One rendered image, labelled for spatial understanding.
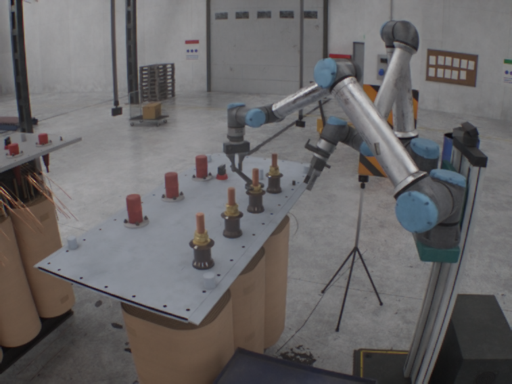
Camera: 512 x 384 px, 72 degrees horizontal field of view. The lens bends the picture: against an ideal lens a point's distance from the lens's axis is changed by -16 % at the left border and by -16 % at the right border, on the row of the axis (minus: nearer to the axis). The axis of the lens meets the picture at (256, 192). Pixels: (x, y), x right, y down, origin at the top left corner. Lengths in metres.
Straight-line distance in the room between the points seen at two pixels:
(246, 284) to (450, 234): 1.03
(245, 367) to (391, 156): 1.05
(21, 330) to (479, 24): 14.68
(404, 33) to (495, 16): 13.33
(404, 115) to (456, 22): 12.94
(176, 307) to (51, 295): 2.06
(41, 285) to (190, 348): 1.75
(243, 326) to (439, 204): 1.27
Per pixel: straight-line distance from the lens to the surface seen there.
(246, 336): 2.28
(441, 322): 2.03
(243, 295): 2.10
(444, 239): 1.60
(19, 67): 11.27
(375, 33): 6.60
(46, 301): 3.34
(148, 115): 10.66
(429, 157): 1.98
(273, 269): 2.51
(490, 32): 15.11
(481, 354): 2.13
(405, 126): 2.10
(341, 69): 1.57
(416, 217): 1.39
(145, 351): 1.93
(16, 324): 3.14
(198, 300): 1.38
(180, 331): 1.71
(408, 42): 1.89
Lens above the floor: 2.17
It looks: 21 degrees down
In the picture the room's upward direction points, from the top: straight up
